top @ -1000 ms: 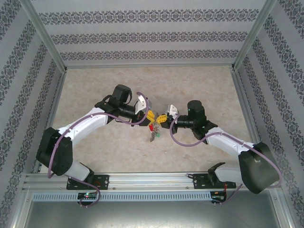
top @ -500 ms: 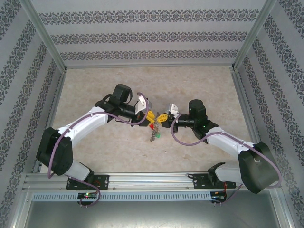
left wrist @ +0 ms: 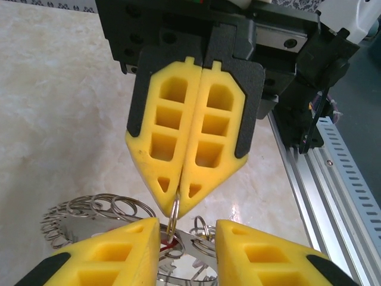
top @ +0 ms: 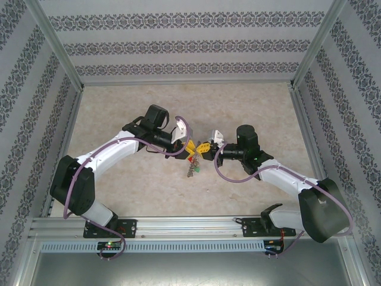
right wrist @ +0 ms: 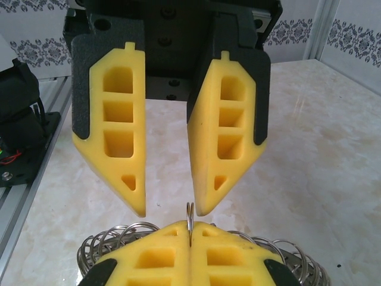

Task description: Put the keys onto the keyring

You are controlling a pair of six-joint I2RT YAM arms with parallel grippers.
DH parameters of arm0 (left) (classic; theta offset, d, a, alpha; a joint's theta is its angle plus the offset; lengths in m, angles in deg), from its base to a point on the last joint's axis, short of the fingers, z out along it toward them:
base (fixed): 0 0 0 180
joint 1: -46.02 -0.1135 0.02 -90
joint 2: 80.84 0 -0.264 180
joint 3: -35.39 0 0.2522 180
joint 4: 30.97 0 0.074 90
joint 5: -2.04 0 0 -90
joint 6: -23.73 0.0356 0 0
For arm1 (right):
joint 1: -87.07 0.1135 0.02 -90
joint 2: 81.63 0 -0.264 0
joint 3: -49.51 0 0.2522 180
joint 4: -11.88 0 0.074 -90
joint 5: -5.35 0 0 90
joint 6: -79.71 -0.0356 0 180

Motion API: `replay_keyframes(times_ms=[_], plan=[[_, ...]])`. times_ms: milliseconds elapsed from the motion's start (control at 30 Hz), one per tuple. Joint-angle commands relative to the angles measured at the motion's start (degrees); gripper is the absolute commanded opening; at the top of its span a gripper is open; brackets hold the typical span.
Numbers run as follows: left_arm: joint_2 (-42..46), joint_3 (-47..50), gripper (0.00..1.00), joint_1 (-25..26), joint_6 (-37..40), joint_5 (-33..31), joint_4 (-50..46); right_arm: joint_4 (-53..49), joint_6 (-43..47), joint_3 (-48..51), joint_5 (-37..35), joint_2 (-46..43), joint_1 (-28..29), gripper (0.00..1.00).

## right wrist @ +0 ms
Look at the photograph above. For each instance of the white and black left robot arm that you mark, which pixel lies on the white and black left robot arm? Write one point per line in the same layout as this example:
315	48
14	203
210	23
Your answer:
18	95

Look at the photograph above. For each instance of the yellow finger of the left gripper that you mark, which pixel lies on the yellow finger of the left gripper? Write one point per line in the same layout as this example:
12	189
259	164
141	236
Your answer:
205	149
95	119

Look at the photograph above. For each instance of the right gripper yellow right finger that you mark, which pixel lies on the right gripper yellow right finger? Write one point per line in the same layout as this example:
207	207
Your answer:
238	265

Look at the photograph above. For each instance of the aluminium frame post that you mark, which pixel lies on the aluminium frame post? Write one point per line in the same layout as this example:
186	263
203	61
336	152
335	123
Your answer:
315	41

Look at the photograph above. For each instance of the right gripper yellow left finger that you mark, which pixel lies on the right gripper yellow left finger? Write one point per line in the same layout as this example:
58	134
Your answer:
143	265

